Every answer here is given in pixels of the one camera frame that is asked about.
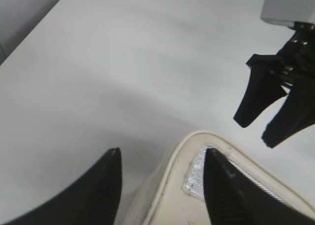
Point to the cream canvas zipper bag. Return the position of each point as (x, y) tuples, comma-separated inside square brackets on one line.
[(173, 194)]

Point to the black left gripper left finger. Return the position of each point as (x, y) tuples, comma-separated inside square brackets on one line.
[(93, 199)]

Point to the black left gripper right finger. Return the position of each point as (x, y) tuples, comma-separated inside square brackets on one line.
[(233, 199)]

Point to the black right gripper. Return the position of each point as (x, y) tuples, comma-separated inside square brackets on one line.
[(295, 61)]

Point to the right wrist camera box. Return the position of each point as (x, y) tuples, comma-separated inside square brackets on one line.
[(288, 12)]

